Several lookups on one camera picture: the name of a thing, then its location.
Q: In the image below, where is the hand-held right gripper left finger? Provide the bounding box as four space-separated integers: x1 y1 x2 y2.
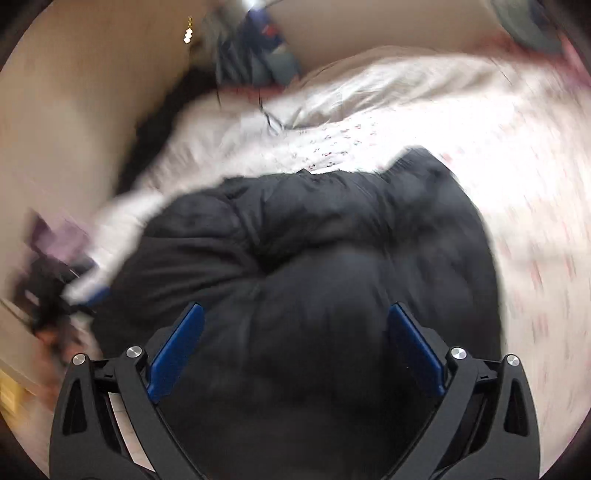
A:
48 302 208 480

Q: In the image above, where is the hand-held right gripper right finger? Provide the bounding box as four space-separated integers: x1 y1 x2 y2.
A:
385 302 541 480

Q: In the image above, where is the black puffer jacket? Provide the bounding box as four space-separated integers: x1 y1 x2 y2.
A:
90 145 506 480

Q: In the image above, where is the white floral bed sheet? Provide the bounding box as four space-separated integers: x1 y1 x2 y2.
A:
60 46 580 462

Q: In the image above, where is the blue printed pillow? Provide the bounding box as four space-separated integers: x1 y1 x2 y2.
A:
489 0 573 56
215 7 304 88

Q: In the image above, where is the beige bed headboard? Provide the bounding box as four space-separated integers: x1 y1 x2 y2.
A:
272 0 509 72

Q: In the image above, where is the black cable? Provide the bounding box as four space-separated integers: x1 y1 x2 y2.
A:
256 88 287 136

